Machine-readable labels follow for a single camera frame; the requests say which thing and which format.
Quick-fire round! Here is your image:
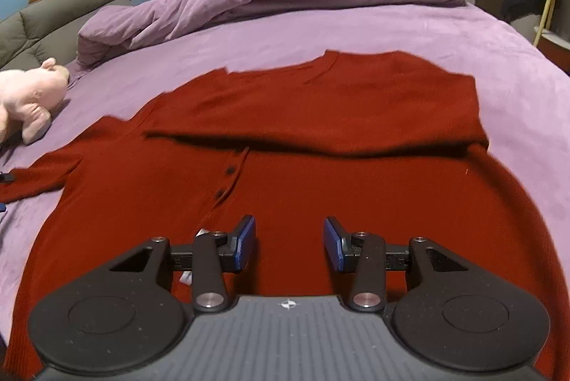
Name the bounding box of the red knit cardigan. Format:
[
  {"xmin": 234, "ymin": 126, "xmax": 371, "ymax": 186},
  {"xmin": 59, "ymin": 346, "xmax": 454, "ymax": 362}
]
[{"xmin": 1, "ymin": 51, "xmax": 569, "ymax": 380}]

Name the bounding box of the purple bed sheet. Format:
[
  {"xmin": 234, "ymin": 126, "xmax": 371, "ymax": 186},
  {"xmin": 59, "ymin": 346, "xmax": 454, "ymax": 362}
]
[{"xmin": 0, "ymin": 2, "xmax": 570, "ymax": 346}]

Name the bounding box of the black clothing pile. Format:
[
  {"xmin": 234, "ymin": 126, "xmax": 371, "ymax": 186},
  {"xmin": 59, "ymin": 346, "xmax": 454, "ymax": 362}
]
[{"xmin": 498, "ymin": 0, "xmax": 546, "ymax": 23}]

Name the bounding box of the pink plush pig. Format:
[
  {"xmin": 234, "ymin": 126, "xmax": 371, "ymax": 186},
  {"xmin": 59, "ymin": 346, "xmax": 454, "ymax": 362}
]
[{"xmin": 1, "ymin": 57, "xmax": 71, "ymax": 145}]

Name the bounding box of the yellow side shelf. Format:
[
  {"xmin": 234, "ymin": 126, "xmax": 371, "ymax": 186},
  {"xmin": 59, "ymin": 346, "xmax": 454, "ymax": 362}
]
[{"xmin": 532, "ymin": 0, "xmax": 569, "ymax": 51}]

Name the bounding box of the grey padded headboard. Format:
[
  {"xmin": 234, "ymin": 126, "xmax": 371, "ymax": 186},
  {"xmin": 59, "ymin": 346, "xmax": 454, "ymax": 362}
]
[{"xmin": 0, "ymin": 0, "xmax": 130, "ymax": 71}]

